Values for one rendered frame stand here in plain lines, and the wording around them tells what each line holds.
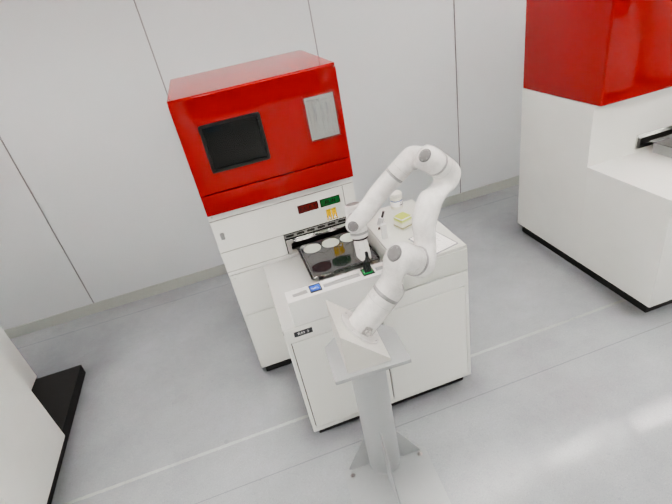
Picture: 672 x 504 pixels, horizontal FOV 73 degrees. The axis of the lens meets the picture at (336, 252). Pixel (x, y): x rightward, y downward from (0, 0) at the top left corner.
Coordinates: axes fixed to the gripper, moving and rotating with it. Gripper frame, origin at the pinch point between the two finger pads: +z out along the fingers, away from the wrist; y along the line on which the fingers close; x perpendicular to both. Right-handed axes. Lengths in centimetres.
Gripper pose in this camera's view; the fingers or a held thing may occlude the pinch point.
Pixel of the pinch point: (367, 267)
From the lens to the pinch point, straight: 214.9
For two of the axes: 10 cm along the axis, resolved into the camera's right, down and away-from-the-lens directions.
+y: 2.4, 2.7, -9.3
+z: 2.3, 9.2, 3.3
